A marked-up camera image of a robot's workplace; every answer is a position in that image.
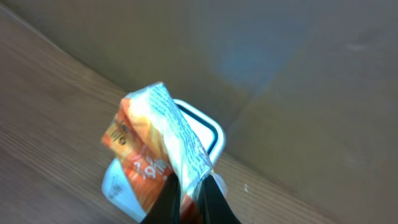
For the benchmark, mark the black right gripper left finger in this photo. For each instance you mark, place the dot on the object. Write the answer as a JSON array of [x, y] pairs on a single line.
[[166, 209]]

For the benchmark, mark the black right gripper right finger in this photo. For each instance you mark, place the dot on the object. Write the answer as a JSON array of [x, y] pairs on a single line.
[[213, 205]]

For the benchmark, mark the orange tissue packet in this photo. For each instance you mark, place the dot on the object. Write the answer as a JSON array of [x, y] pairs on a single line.
[[152, 140]]

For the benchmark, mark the white barcode scanner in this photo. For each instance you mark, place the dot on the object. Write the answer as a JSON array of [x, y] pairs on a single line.
[[211, 133]]

